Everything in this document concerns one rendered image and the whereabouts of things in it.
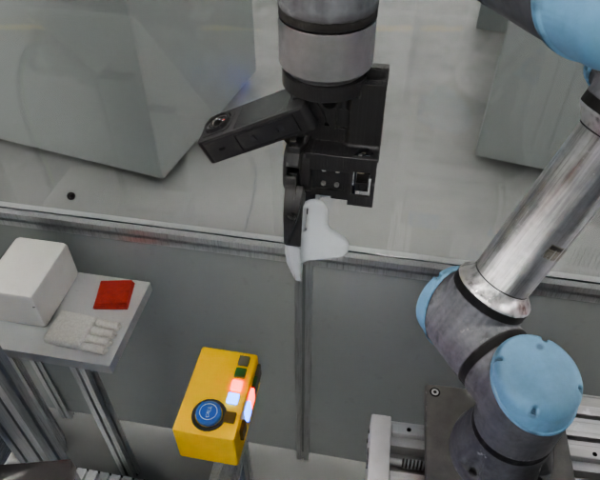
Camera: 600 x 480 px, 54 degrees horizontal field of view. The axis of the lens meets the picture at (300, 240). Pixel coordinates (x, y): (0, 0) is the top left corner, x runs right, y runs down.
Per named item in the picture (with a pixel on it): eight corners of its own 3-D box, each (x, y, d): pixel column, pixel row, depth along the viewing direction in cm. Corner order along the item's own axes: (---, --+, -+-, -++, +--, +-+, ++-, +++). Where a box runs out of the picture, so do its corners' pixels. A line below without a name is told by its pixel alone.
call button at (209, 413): (201, 403, 94) (199, 397, 93) (225, 407, 93) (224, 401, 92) (192, 426, 91) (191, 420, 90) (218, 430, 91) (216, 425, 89)
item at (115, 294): (101, 283, 140) (99, 277, 138) (135, 283, 140) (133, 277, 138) (92, 310, 134) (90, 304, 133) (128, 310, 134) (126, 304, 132)
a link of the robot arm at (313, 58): (268, 30, 42) (290, -12, 48) (270, 88, 45) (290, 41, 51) (372, 39, 41) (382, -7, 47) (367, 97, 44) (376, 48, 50)
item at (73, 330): (63, 314, 133) (61, 308, 131) (124, 326, 131) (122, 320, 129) (43, 344, 127) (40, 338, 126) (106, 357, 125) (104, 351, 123)
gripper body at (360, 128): (370, 215, 52) (385, 96, 44) (276, 204, 53) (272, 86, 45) (378, 165, 58) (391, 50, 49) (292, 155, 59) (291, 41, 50)
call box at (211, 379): (209, 378, 109) (201, 344, 101) (261, 387, 107) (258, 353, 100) (180, 460, 97) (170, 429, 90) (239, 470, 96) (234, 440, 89)
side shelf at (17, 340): (15, 270, 147) (11, 262, 145) (152, 290, 142) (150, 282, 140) (-41, 349, 130) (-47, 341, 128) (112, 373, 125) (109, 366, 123)
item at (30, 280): (19, 265, 144) (4, 232, 136) (81, 273, 142) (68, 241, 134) (-20, 319, 132) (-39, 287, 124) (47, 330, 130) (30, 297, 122)
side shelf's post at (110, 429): (129, 468, 196) (56, 310, 138) (140, 470, 195) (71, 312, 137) (124, 479, 193) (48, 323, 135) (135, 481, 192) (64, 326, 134)
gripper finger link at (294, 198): (297, 252, 53) (304, 158, 49) (280, 250, 53) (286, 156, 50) (306, 233, 57) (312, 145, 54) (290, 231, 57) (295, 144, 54)
